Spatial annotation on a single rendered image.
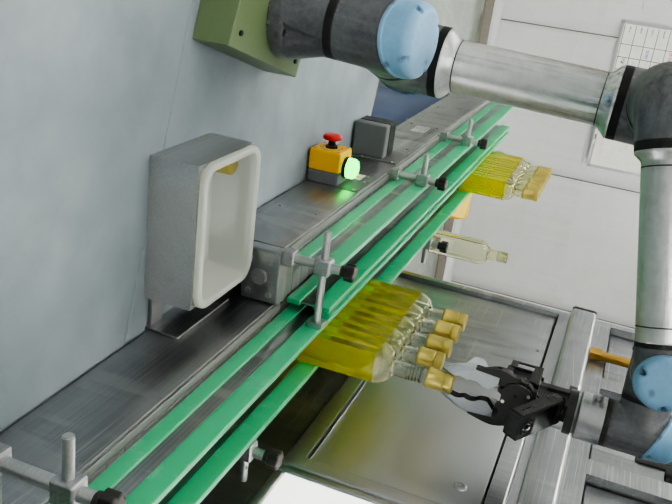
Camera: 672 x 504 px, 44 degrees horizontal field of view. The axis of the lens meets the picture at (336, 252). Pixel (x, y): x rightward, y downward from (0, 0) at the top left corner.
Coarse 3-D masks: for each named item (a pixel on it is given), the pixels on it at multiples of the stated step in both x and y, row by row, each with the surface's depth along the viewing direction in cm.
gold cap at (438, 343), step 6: (432, 336) 145; (438, 336) 145; (426, 342) 144; (432, 342) 144; (438, 342) 144; (444, 342) 144; (450, 342) 143; (432, 348) 144; (438, 348) 144; (444, 348) 143; (450, 348) 144; (450, 354) 146
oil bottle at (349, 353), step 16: (320, 336) 137; (336, 336) 138; (352, 336) 138; (304, 352) 138; (320, 352) 137; (336, 352) 136; (352, 352) 135; (368, 352) 134; (384, 352) 135; (336, 368) 137; (352, 368) 136; (368, 368) 135; (384, 368) 134
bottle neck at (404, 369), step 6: (396, 360) 135; (402, 360) 136; (396, 366) 135; (402, 366) 135; (408, 366) 135; (414, 366) 134; (420, 366) 135; (396, 372) 135; (402, 372) 134; (408, 372) 134; (414, 372) 134; (420, 372) 134; (408, 378) 135; (414, 378) 134; (420, 378) 134
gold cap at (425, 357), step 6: (420, 348) 140; (426, 348) 140; (420, 354) 139; (426, 354) 139; (432, 354) 139; (438, 354) 139; (444, 354) 139; (420, 360) 139; (426, 360) 139; (432, 360) 138; (438, 360) 138; (444, 360) 140; (426, 366) 139; (438, 366) 138
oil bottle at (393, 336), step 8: (336, 320) 143; (344, 320) 143; (352, 320) 144; (360, 320) 144; (368, 320) 144; (344, 328) 141; (352, 328) 141; (360, 328) 141; (368, 328) 142; (376, 328) 142; (384, 328) 142; (392, 328) 143; (368, 336) 140; (376, 336) 140; (384, 336) 140; (392, 336) 140; (400, 336) 141; (392, 344) 139; (400, 344) 140; (400, 352) 140
